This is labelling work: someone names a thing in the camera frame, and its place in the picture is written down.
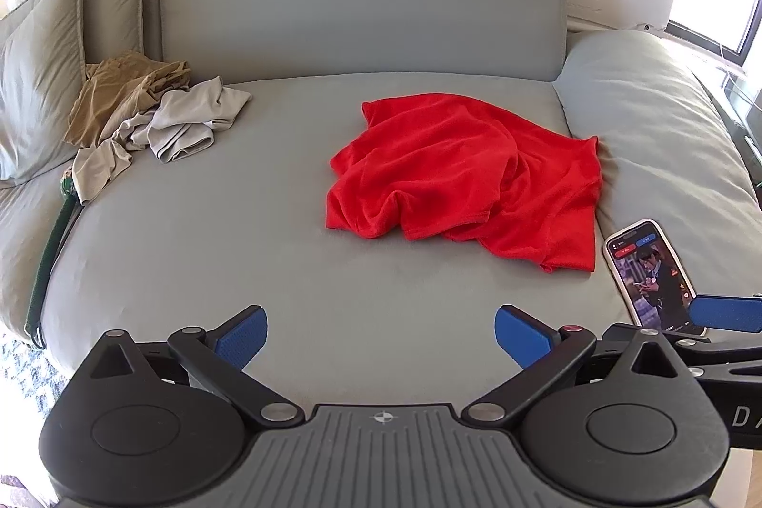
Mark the dark-framed window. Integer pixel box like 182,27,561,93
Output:
663,0,762,69

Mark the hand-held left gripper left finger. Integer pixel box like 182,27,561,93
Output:
80,306,303,426

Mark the grey sofa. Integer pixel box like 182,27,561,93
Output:
0,0,760,408

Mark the tan garment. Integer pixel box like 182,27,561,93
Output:
64,56,192,149

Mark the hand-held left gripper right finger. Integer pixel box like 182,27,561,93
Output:
461,304,694,428

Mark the light grey garment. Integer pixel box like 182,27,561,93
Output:
72,76,252,205

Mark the glass side table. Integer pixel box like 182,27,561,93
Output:
708,68,762,188

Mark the blue patterned rug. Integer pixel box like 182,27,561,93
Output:
0,329,78,485

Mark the red shirt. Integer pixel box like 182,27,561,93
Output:
324,92,603,274

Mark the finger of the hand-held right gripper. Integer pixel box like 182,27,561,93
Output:
691,294,762,335

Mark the large grey-green pillow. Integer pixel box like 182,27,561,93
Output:
0,0,87,188

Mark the smartphone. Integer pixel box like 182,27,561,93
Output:
604,219,709,336

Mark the green strap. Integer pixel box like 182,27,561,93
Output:
24,169,81,349

